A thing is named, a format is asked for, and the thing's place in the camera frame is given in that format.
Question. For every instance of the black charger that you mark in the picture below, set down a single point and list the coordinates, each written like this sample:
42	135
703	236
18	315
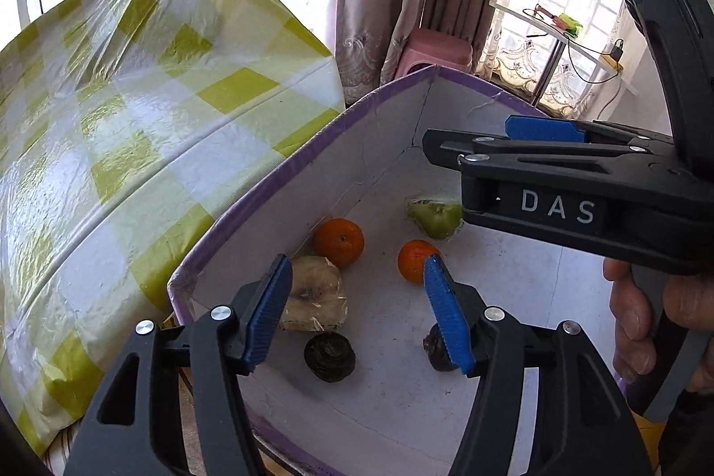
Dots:
616	49

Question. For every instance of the green item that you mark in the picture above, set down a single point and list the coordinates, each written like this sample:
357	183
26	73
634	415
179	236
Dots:
569	24

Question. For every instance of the purple-rimmed cardboard box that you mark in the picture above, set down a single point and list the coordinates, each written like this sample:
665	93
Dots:
362	141

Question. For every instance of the dark dried fruit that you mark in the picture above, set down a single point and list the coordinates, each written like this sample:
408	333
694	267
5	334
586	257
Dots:
435	348
329	358

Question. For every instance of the green pear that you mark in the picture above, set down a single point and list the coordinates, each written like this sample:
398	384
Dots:
438	222

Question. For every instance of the yellow checked plastic tablecloth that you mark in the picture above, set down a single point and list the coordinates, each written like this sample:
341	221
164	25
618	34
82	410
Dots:
139	119

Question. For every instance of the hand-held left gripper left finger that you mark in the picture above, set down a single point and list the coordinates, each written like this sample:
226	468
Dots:
265	320

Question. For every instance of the white side table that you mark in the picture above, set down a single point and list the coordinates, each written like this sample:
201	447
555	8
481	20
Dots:
524	16

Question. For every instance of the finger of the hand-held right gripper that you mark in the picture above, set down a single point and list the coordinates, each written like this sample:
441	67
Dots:
541	128
446	144

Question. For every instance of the red item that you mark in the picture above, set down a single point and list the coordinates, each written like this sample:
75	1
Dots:
545	13

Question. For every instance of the person's right hand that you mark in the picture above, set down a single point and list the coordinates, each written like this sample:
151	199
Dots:
630	320

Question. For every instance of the pink plastic stool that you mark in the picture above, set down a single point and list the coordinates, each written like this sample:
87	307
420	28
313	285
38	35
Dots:
432	52

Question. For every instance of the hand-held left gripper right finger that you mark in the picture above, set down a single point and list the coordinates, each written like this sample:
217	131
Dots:
449	320

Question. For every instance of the orange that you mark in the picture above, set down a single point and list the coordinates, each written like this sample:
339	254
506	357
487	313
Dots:
413	261
337	242

